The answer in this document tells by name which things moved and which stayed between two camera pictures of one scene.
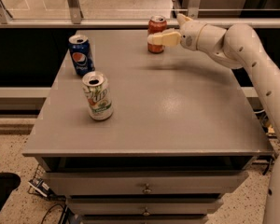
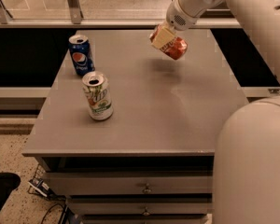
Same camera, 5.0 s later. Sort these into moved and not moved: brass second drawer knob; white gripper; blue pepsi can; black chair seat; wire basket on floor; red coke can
Moved: red coke can; white gripper
Not moved: blue pepsi can; black chair seat; wire basket on floor; brass second drawer knob
